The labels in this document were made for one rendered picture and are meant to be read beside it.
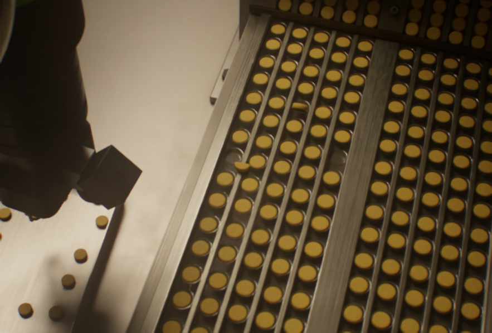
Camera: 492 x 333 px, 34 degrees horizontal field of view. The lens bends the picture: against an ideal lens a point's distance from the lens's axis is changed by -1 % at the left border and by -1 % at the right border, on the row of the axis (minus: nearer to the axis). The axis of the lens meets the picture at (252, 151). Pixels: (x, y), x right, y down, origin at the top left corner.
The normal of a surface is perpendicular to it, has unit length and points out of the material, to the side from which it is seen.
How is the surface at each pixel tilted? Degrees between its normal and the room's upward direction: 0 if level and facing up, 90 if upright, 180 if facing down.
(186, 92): 0
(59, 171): 87
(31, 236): 0
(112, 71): 0
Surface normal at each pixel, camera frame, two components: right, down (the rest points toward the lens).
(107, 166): 0.64, -0.28
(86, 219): 0.02, -0.63
